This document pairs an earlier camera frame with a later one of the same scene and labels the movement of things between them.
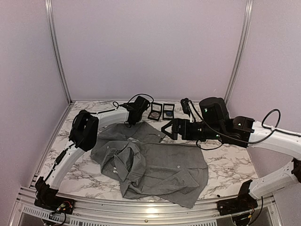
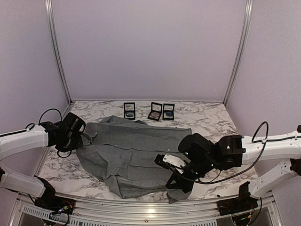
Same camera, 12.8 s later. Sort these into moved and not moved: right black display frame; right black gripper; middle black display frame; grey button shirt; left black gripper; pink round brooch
Moved: left black gripper; grey button shirt; right black gripper
Not moved: middle black display frame; pink round brooch; right black display frame
